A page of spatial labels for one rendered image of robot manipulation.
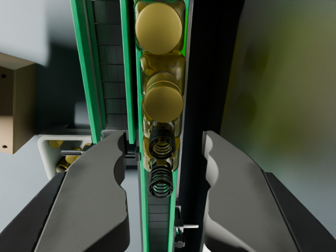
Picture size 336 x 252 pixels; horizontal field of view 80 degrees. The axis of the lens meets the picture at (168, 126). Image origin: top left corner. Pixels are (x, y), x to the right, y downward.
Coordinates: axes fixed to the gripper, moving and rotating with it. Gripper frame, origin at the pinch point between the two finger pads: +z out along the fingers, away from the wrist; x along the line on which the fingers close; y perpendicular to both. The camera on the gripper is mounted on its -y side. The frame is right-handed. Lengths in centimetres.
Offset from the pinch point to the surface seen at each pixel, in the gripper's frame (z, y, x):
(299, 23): 8.2, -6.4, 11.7
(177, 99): 4.7, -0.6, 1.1
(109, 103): 32.8, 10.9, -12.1
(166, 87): 4.7, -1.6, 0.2
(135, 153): 24.0, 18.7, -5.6
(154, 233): 33, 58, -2
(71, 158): 39, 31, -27
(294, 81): 6.4, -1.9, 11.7
